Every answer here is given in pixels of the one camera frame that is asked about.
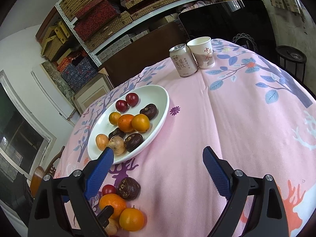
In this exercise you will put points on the black round stool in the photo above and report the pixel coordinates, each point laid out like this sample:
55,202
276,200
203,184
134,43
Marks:
292,60

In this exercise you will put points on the red tomato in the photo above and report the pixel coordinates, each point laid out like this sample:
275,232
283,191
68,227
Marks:
108,189

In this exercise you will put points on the white paper cup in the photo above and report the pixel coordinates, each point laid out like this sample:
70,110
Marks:
202,50

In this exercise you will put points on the white oval plate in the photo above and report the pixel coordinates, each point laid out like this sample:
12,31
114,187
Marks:
147,94

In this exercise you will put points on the large yellow-orange fruit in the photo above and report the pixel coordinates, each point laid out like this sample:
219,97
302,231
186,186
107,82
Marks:
132,220

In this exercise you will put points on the pink drink can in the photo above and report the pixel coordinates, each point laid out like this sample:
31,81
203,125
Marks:
183,60

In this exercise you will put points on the black panel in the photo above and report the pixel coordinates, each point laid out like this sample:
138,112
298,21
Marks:
242,22

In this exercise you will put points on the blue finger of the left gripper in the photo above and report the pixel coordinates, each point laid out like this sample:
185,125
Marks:
105,215

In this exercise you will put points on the dark purple passion fruit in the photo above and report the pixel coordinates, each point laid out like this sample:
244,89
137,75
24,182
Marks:
133,141

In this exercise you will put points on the framed picture on floor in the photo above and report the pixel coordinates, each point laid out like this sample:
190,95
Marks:
90,92

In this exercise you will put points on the dark speckled passion fruit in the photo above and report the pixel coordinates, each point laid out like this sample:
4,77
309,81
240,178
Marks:
128,189

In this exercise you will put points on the wooden chair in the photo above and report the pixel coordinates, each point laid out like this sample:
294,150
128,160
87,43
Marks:
39,173

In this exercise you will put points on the small yellow fruit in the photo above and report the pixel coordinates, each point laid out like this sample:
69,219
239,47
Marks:
112,227

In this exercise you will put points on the large orange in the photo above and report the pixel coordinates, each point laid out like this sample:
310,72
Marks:
114,200

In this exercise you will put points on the blue patterned boxes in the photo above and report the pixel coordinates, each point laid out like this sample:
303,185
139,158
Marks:
80,71

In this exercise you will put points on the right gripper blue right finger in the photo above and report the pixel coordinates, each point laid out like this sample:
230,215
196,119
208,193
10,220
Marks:
220,171

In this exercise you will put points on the yellow-green tangerine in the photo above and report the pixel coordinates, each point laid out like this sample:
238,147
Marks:
141,123

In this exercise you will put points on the pink deer-print tablecloth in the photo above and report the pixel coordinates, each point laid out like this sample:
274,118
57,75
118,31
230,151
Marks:
249,111

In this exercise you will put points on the white metal shelving unit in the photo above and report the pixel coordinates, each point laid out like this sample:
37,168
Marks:
132,21

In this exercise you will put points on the small orange tangerine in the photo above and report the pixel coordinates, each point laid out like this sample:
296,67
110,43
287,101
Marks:
114,117

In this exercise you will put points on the yellow-brown speckled passion fruit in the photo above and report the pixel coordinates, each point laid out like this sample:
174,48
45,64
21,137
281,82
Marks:
116,143

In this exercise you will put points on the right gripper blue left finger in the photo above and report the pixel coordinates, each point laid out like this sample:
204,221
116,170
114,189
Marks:
96,171

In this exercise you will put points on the red plum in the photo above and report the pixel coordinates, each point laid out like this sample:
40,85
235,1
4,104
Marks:
121,106
132,99

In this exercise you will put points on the dark brown board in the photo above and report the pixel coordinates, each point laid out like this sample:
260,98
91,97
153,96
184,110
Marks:
146,51

